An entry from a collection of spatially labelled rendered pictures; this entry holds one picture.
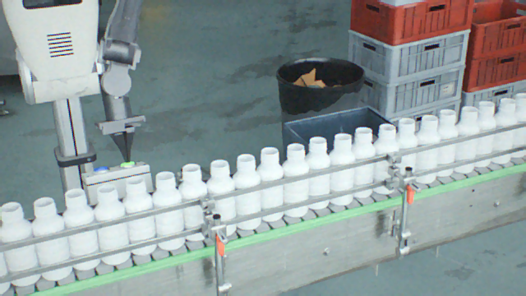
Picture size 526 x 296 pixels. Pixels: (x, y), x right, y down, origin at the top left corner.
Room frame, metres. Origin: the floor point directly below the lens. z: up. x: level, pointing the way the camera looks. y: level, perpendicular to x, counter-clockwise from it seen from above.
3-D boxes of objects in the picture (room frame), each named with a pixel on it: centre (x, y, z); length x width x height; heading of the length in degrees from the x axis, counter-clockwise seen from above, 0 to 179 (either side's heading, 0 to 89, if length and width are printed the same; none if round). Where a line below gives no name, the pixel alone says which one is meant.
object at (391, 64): (3.72, -0.87, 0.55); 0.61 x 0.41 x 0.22; 121
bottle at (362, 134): (1.32, -0.23, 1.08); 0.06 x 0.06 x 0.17
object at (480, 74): (4.09, -1.47, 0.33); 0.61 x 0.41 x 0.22; 116
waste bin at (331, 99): (3.10, -0.30, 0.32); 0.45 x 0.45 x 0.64
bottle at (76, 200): (1.06, 0.36, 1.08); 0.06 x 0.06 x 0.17
